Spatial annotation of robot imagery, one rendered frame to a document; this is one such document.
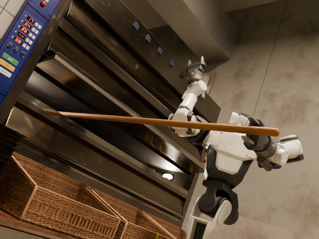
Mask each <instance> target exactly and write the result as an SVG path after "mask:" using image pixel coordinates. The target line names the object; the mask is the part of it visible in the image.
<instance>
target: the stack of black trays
mask: <svg viewBox="0 0 319 239"><path fill-rule="evenodd" d="M25 137H26V136H25V135H23V134H21V133H19V132H17V131H15V130H13V129H11V128H9V127H7V126H5V125H3V124H1V123H0V175H1V174H2V173H3V171H6V172H7V170H4V169H3V168H4V167H5V165H8V164H6V163H7V162H8V160H11V159H10V157H11V155H12V156H15V155H13V154H12V153H13V151H14V150H15V151H17V150H16V149H14V148H15V146H16V145H17V146H19V144H17V141H18V140H21V138H25ZM11 161H12V160H11ZM8 166H9V165H8ZM1 176H3V175H1Z"/></svg>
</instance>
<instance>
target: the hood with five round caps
mask: <svg viewBox="0 0 319 239"><path fill-rule="evenodd" d="M80 1H81V2H82V3H83V4H84V5H85V6H87V7H88V9H89V10H91V11H92V12H93V13H94V14H95V15H96V16H97V17H98V18H99V19H100V20H101V21H102V22H103V23H104V24H105V25H106V26H107V27H108V28H109V29H110V30H111V31H112V32H114V33H115V34H116V35H117V36H118V37H119V38H120V39H121V40H122V41H123V42H124V43H125V44H126V45H127V46H128V47H129V48H130V49H131V50H132V51H133V52H134V53H135V54H137V55H138V56H139V57H140V58H141V59H142V60H143V61H144V62H145V63H146V64H147V65H148V66H149V67H150V68H151V69H152V70H153V71H154V72H155V73H156V74H157V75H158V76H160V77H161V78H162V79H163V80H164V81H165V82H166V83H167V84H168V85H169V86H170V87H171V88H172V89H173V90H174V91H175V92H176V93H177V94H178V95H179V96H180V97H182V96H183V95H184V93H185V91H186V90H187V87H188V73H187V72H186V70H185V69H184V68H183V67H182V66H181V65H180V64H179V63H178V62H177V61H176V60H175V58H174V57H173V56H172V55H171V54H170V53H169V52H168V51H167V50H166V49H165V48H164V47H163V45H162V44H161V43H160V42H159V41H158V40H157V39H156V38H155V37H154V36H153V35H152V34H151V33H150V32H149V31H148V30H147V29H146V28H145V26H144V25H143V24H142V23H141V22H140V21H139V20H138V19H137V18H136V17H135V16H134V15H133V13H132V12H131V11H130V10H129V9H128V8H127V7H126V6H125V5H124V4H123V3H122V2H121V0H80ZM217 107H218V105H217V104H216V103H215V102H214V101H213V100H212V99H211V97H210V96H209V95H208V94H207V93H206V92H205V101H200V100H199V96H197V102H196V104H195V106H194V107H193V109H194V110H195V111H196V112H197V113H198V114H199V115H200V116H201V117H202V118H203V119H205V120H206V121H207V122H208V123H212V122H213V119H214V116H215V113H216V109H217Z"/></svg>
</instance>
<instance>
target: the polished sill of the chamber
mask: <svg viewBox="0 0 319 239"><path fill-rule="evenodd" d="M20 97H21V98H23V99H25V100H27V101H28V102H30V103H32V104H33V105H35V106H37V107H38V108H40V109H42V110H43V111H45V112H47V113H48V114H50V115H52V116H53V117H55V118H57V119H59V120H60V121H62V122H64V123H65V124H67V125H69V126H70V127H72V128H74V129H76V130H77V131H79V132H81V133H82V134H84V135H86V136H87V137H89V138H90V139H92V140H94V141H96V142H97V143H99V144H101V145H102V146H104V147H106V148H107V149H109V150H111V151H112V152H114V153H116V154H118V155H119V156H121V157H123V158H124V159H126V160H128V161H129V162H131V163H133V164H134V165H136V166H138V167H139V168H141V169H143V170H144V171H146V172H148V173H149V174H151V175H153V176H154V177H156V178H158V179H160V180H161V181H163V182H165V183H166V184H168V185H170V186H171V187H173V188H175V189H176V190H178V191H180V192H181V193H183V194H185V195H186V196H187V195H188V191H186V190H185V189H183V188H182V187H180V186H178V185H177V184H175V183H173V182H172V181H170V180H169V179H167V178H165V177H163V176H162V175H160V174H159V173H157V172H155V171H154V170H152V169H150V168H149V167H147V166H146V165H144V164H142V163H141V162H139V161H138V160H136V159H134V158H133V157H131V156H129V155H128V154H126V153H124V152H123V151H121V150H120V149H118V148H116V147H115V146H113V145H111V144H110V143H108V142H107V141H105V140H103V139H102V138H100V137H98V136H97V135H95V134H94V133H92V132H90V131H88V130H87V129H85V128H84V127H82V126H80V125H79V124H77V123H75V122H74V121H72V120H71V119H69V118H67V117H66V116H64V115H63V114H61V113H59V112H58V111H56V110H54V109H53V108H51V107H49V106H48V105H46V104H44V103H43V102H41V101H40V100H38V99H36V98H35V97H33V96H32V95H30V94H28V93H27V92H25V91H22V93H21V94H20Z"/></svg>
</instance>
